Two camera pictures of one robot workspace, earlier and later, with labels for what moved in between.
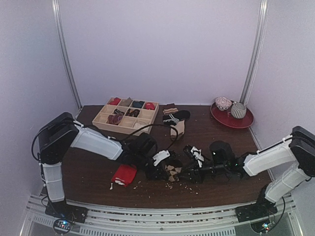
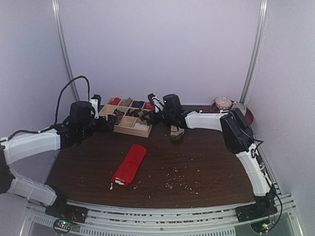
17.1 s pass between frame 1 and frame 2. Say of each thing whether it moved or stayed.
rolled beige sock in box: stayed
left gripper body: moved
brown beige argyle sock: moved
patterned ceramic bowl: stayed
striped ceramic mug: stayed
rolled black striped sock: stayed
